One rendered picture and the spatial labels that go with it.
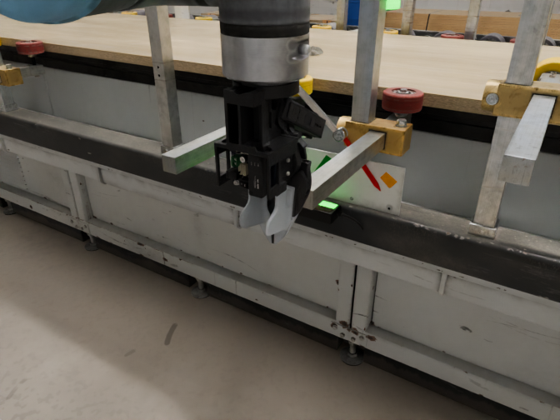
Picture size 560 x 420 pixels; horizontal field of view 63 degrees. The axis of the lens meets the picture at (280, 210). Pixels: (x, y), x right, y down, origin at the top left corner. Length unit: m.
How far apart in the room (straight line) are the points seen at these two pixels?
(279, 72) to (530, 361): 1.09
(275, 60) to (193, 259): 1.34
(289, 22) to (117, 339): 1.42
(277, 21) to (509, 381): 1.17
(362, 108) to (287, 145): 0.40
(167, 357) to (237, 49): 1.28
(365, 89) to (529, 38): 0.27
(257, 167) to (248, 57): 0.11
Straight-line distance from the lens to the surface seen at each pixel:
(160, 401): 1.50
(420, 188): 1.14
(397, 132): 0.86
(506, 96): 0.81
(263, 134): 0.48
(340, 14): 2.08
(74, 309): 1.90
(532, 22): 0.80
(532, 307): 1.00
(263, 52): 0.45
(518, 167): 0.53
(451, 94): 1.01
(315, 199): 0.64
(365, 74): 0.87
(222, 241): 1.60
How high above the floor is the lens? 1.14
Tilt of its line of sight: 28 degrees down
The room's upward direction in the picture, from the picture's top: straight up
